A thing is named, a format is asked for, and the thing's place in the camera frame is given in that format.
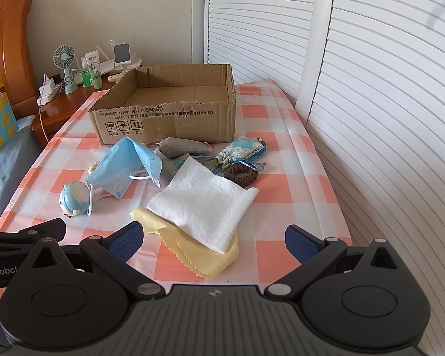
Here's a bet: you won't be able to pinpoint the blue white round plush toy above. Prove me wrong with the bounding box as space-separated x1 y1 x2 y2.
59 182 93 218

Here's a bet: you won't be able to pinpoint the cream scrunchie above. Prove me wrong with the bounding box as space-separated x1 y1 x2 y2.
88 161 99 174

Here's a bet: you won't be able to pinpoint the blue face mask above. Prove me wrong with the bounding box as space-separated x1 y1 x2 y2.
87 137 162 199

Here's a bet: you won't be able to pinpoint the white cloth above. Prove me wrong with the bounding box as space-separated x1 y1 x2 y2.
146 157 258 253

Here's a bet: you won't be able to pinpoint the yellow microfiber cloth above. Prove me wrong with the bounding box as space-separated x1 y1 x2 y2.
130 207 239 280

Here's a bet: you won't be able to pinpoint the brown scrunchie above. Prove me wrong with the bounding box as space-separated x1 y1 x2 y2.
224 163 259 187

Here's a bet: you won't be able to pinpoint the blue grey bedding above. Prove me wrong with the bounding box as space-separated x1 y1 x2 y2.
0 116 42 217

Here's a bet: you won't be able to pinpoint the grey sachet pouch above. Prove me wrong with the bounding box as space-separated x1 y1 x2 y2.
157 137 212 158
154 147 179 187

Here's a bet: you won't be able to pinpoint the checkered pink tablecloth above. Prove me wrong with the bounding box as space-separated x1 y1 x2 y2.
0 80 350 288

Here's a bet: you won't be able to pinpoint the wooden nightstand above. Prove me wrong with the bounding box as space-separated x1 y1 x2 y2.
32 86 96 147

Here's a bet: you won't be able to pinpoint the white power strip charger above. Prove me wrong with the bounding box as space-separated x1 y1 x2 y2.
37 74 62 107

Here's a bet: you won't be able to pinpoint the green sanitizer bottle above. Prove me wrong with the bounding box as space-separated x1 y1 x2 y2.
80 68 92 88

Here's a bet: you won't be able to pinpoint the cardboard box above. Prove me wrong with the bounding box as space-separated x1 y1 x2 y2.
88 63 237 145

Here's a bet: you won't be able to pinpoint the green tube bottle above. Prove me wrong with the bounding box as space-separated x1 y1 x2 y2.
88 62 103 90

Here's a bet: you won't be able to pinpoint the white remote control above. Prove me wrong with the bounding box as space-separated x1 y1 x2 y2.
107 71 126 83

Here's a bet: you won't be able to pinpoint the green desk fan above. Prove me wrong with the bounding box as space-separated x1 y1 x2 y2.
53 44 78 95

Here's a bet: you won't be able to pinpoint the wooden headboard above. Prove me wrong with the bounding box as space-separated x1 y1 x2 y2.
0 0 38 118

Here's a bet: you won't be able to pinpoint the white cream tube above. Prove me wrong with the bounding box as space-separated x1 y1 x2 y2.
85 50 100 68

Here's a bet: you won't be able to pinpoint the small tablet on stand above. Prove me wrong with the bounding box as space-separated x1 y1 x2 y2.
110 39 132 72

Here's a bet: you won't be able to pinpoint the white louvered closet doors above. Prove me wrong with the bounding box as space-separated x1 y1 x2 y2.
204 0 445 355

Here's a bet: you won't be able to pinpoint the floral drawstring pouch blue cord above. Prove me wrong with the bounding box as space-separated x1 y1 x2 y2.
192 136 268 174

